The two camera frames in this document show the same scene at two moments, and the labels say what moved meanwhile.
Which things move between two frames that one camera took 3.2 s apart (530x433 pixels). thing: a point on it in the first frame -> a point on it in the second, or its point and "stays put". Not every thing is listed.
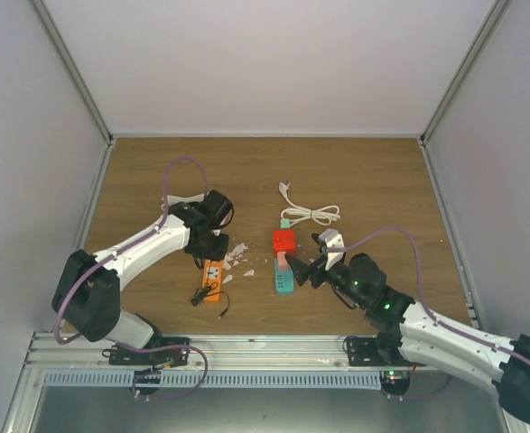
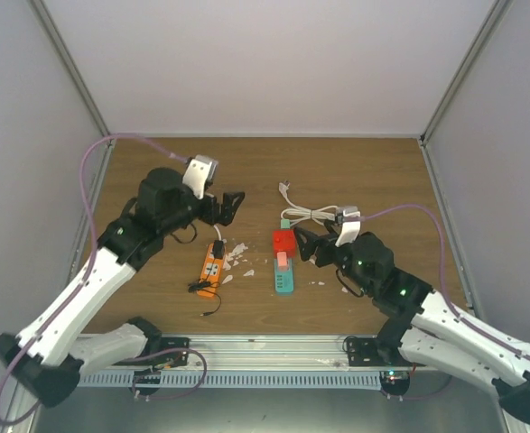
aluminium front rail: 209,350 stays put
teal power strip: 284,279 stays put
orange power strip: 212,278 stays put
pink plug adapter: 282,262 stays put
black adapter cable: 199,296 -> 201,285
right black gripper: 302,271 -> 325,242
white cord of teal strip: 324,214 stays put
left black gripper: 219,253 -> 227,212
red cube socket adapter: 283,241 stays put
